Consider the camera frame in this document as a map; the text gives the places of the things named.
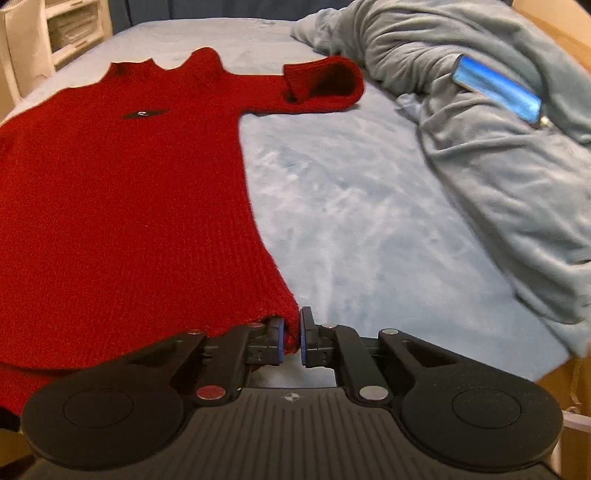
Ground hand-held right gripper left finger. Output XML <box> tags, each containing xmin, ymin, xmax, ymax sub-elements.
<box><xmin>126</xmin><ymin>316</ymin><xmax>286</xmax><ymax>406</ymax></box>

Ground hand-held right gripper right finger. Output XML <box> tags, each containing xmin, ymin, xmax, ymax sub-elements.
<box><xmin>299</xmin><ymin>307</ymin><xmax>460</xmax><ymax>405</ymax></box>

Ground red knitted sweater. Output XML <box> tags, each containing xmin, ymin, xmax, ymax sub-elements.
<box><xmin>0</xmin><ymin>47</ymin><xmax>365</xmax><ymax>418</ymax></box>

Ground grey-blue fleece blanket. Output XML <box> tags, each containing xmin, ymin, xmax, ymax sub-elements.
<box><xmin>291</xmin><ymin>0</ymin><xmax>591</xmax><ymax>358</ymax></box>

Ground shiny blue cylinder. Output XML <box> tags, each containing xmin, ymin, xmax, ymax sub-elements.
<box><xmin>451</xmin><ymin>54</ymin><xmax>543</xmax><ymax>126</ymax></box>

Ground dark blue headboard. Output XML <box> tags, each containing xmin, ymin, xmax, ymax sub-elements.
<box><xmin>111</xmin><ymin>0</ymin><xmax>354</xmax><ymax>35</ymax></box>

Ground wooden bed frame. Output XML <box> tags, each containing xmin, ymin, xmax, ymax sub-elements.
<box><xmin>510</xmin><ymin>0</ymin><xmax>591</xmax><ymax>75</ymax></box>

